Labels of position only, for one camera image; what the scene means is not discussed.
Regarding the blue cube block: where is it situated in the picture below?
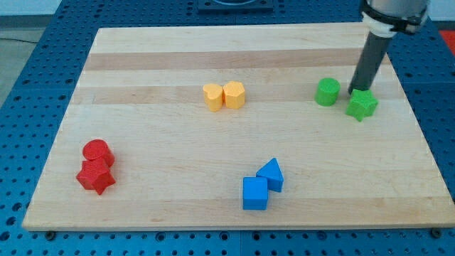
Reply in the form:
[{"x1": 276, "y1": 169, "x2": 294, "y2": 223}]
[{"x1": 242, "y1": 177, "x2": 268, "y2": 210}]

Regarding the green star block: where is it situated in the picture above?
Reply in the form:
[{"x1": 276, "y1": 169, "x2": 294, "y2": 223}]
[{"x1": 346, "y1": 89, "x2": 378, "y2": 122}]

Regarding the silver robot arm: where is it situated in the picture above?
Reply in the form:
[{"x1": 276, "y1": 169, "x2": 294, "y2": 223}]
[{"x1": 359, "y1": 0, "x2": 429, "y2": 38}]

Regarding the wooden board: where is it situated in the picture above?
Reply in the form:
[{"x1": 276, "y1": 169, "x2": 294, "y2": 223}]
[{"x1": 23, "y1": 23, "x2": 454, "y2": 231}]

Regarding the green cylinder block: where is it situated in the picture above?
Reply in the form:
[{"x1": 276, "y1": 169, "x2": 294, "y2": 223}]
[{"x1": 314, "y1": 78, "x2": 341, "y2": 107}]

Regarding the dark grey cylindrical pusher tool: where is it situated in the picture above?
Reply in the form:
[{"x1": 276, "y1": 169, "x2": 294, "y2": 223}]
[{"x1": 348, "y1": 32, "x2": 392, "y2": 95}]

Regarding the yellow hexagon block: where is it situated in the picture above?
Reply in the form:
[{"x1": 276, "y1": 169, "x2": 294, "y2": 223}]
[{"x1": 223, "y1": 81, "x2": 245, "y2": 109}]

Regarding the red cylinder block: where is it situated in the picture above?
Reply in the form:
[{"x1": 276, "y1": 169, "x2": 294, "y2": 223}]
[{"x1": 82, "y1": 139, "x2": 115, "y2": 167}]

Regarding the blue triangle block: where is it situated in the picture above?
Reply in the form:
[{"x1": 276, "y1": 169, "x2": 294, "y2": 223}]
[{"x1": 256, "y1": 158, "x2": 284, "y2": 193}]

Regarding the red star block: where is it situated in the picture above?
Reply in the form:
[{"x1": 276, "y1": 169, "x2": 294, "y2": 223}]
[{"x1": 76, "y1": 159, "x2": 116, "y2": 195}]

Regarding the yellow heart block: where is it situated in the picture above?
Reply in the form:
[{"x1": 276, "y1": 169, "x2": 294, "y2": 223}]
[{"x1": 203, "y1": 83, "x2": 224, "y2": 112}]

